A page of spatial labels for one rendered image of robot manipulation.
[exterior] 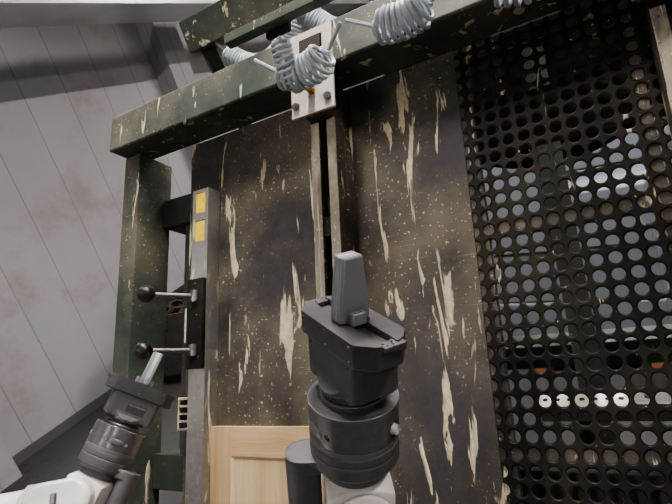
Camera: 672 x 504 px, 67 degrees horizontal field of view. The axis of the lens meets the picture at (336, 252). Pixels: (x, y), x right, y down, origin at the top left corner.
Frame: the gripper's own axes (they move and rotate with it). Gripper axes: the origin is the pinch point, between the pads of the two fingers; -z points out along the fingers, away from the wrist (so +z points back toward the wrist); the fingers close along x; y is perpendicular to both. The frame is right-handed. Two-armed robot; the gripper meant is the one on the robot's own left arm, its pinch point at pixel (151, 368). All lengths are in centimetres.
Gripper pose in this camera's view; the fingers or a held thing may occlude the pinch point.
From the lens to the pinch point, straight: 102.1
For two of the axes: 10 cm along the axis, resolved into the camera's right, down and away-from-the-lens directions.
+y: 4.0, -2.3, -8.9
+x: 8.5, 4.5, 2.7
